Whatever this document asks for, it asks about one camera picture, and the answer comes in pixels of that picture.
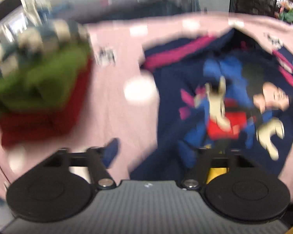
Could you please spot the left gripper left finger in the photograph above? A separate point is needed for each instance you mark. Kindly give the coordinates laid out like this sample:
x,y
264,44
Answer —
x,y
99,160

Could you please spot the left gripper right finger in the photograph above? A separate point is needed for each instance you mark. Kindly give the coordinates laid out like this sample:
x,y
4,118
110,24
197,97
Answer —
x,y
197,163

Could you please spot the navy cartoon mouse sweater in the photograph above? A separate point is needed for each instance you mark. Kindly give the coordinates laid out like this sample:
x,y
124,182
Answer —
x,y
222,92

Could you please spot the pink polka dot bedspread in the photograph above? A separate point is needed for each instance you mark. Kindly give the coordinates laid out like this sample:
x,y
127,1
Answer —
x,y
122,101

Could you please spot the dark red folded garment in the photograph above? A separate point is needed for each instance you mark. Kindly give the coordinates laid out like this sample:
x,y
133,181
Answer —
x,y
30,127

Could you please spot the green folded garment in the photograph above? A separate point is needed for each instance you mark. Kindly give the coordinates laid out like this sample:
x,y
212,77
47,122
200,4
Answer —
x,y
46,83

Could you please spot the striped grey white garment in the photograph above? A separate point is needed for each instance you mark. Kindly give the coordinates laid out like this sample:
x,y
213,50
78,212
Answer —
x,y
39,41

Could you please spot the dark grey massage bed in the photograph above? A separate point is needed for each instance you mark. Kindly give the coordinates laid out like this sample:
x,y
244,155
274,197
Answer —
x,y
131,11

